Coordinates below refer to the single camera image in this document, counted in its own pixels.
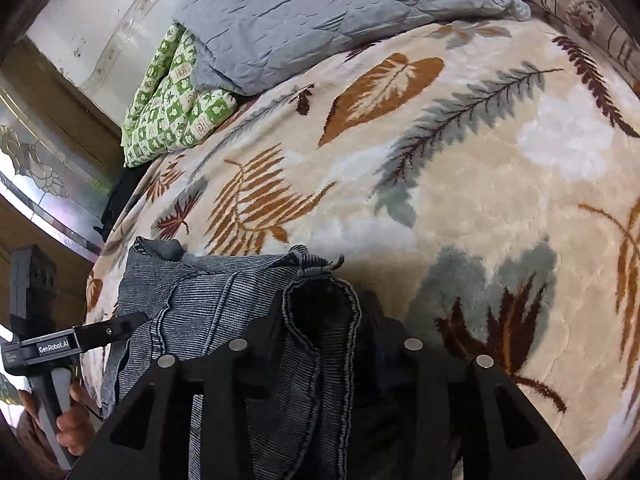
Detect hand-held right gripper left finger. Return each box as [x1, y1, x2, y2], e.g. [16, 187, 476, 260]
[65, 302, 296, 480]

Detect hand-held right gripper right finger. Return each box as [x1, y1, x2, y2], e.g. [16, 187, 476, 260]
[370, 310, 587, 480]

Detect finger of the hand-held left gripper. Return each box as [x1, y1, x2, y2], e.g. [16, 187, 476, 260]
[75, 311, 149, 354]

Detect blue denim pants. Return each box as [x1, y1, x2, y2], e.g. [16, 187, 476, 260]
[100, 237, 401, 480]

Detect person's left forearm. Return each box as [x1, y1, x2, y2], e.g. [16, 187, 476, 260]
[0, 407, 68, 480]

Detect person's left hand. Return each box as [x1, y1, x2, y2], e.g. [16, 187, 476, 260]
[19, 382, 97, 457]

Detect patterned glass door panel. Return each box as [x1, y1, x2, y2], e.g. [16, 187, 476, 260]
[0, 85, 111, 263]

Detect leaf print plush blanket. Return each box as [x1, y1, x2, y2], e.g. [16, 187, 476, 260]
[82, 20, 640, 480]

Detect green patterned cloth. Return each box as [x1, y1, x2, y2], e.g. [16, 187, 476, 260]
[121, 22, 238, 168]

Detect grey quilted comforter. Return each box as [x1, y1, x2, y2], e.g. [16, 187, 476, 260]
[172, 0, 531, 96]

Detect beige striped pillow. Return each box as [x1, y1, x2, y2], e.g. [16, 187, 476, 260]
[517, 0, 640, 91]

